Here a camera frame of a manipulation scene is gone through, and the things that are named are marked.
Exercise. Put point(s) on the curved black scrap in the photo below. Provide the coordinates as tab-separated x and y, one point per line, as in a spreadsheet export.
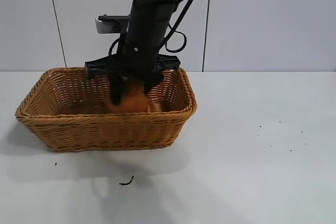
128	182

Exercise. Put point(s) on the orange fabric toy fruit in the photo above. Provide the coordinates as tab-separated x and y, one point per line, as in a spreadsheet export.
134	102

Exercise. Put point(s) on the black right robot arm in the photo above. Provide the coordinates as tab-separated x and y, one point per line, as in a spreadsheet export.
149	16

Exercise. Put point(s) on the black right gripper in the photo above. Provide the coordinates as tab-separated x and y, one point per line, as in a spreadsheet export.
139	61

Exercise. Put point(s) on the brown woven wicker basket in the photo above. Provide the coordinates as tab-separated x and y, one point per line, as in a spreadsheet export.
105	129

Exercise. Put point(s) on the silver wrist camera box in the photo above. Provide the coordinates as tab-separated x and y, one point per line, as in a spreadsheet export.
110	26

